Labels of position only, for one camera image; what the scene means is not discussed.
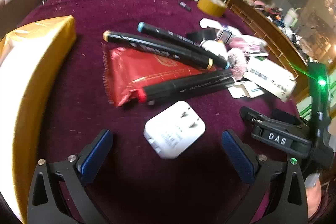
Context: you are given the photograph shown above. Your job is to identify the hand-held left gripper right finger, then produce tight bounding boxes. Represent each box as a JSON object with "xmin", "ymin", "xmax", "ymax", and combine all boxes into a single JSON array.
[{"xmin": 221, "ymin": 129, "xmax": 309, "ymax": 224}]

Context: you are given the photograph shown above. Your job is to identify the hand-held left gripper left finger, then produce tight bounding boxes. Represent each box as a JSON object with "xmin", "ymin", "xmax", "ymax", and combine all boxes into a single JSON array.
[{"xmin": 27, "ymin": 129, "xmax": 114, "ymax": 224}]

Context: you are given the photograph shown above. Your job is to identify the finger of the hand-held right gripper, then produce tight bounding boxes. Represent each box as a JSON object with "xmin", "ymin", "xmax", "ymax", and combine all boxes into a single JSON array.
[
  {"xmin": 239, "ymin": 106, "xmax": 313, "ymax": 159},
  {"xmin": 272, "ymin": 109, "xmax": 306, "ymax": 126}
]

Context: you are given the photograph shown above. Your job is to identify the white plug charger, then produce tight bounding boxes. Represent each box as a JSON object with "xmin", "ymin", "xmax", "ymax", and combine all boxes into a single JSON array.
[{"xmin": 143, "ymin": 101, "xmax": 206, "ymax": 160}]

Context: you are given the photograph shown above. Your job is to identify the black marker red cap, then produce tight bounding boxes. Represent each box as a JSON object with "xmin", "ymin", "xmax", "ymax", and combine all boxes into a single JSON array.
[{"xmin": 136, "ymin": 70, "xmax": 234, "ymax": 104}]

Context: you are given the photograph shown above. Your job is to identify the red foil packet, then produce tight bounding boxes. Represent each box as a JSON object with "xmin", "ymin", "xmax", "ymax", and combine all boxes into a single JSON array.
[{"xmin": 102, "ymin": 47, "xmax": 218, "ymax": 107}]

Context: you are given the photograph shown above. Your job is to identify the gold cardboard box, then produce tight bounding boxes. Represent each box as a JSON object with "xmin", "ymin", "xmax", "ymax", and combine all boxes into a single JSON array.
[{"xmin": 0, "ymin": 15, "xmax": 77, "ymax": 224}]

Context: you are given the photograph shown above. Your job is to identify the black marker yellow caps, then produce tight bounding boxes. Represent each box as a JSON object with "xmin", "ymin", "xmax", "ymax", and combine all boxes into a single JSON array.
[{"xmin": 103, "ymin": 30, "xmax": 214, "ymax": 70}]

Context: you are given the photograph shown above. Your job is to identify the black marker blue caps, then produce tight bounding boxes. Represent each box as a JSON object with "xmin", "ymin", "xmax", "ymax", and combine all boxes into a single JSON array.
[{"xmin": 137, "ymin": 22, "xmax": 231, "ymax": 69}]

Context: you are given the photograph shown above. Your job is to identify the person's right hand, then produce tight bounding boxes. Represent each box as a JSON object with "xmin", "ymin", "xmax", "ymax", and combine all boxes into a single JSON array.
[{"xmin": 304, "ymin": 173, "xmax": 323, "ymax": 218}]

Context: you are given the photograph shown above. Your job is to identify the white carton box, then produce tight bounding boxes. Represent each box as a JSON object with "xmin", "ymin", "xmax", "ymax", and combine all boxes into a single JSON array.
[{"xmin": 244, "ymin": 55, "xmax": 297, "ymax": 102}]

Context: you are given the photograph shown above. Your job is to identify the small blue white box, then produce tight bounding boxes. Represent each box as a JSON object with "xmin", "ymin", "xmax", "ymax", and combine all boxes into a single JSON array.
[{"xmin": 227, "ymin": 81, "xmax": 265, "ymax": 99}]

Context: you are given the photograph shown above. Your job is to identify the pink fluffy cloth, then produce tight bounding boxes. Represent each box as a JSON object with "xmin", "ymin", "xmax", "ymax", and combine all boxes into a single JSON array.
[{"xmin": 227, "ymin": 35, "xmax": 267, "ymax": 80}]

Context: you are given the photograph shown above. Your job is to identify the wooden shelf cabinet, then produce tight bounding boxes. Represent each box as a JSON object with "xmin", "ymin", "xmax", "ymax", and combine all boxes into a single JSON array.
[{"xmin": 215, "ymin": 0, "xmax": 336, "ymax": 109}]

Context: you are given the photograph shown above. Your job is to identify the black tape roll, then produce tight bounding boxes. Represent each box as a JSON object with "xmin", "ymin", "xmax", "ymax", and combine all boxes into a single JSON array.
[{"xmin": 187, "ymin": 30, "xmax": 218, "ymax": 42}]

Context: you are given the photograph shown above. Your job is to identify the brown packing tape roll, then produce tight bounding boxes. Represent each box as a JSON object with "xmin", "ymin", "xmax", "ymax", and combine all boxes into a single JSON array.
[{"xmin": 197, "ymin": 0, "xmax": 227, "ymax": 17}]

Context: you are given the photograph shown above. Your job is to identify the maroon velvet tablecloth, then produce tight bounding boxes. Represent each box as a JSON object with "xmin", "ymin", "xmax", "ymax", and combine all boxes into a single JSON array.
[{"xmin": 16, "ymin": 0, "xmax": 310, "ymax": 224}]

